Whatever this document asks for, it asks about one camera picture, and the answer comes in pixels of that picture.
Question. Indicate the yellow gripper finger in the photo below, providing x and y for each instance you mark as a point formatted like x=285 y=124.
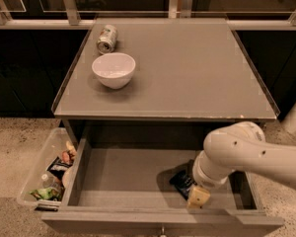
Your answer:
x=197 y=197

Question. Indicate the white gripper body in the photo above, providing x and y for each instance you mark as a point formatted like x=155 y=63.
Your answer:
x=207 y=181

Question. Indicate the blue rxbar blueberry wrapper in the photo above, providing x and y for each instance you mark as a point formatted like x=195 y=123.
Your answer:
x=183 y=183

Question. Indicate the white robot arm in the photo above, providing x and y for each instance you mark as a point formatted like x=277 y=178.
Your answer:
x=239 y=147

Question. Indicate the grey open top drawer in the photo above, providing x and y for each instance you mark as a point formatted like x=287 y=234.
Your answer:
x=127 y=192

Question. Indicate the grey cabinet counter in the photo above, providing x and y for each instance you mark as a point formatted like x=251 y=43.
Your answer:
x=191 y=76

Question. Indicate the orange snack packet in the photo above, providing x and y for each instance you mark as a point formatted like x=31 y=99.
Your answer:
x=69 y=154

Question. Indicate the white ceramic bowl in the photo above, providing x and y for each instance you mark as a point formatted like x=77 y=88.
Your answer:
x=114 y=70

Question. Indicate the black snack packet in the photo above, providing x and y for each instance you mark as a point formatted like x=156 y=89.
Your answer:
x=57 y=168

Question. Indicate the green snack bag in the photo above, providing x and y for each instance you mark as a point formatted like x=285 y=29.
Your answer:
x=46 y=194

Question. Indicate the clear plastic water bottle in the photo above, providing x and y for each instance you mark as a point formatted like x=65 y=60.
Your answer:
x=49 y=181

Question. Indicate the clear plastic storage bin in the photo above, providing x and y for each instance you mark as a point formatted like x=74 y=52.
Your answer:
x=53 y=147

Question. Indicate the green white soda can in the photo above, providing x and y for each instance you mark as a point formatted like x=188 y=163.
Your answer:
x=107 y=39

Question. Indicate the metal window railing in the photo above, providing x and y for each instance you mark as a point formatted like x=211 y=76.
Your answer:
x=76 y=11

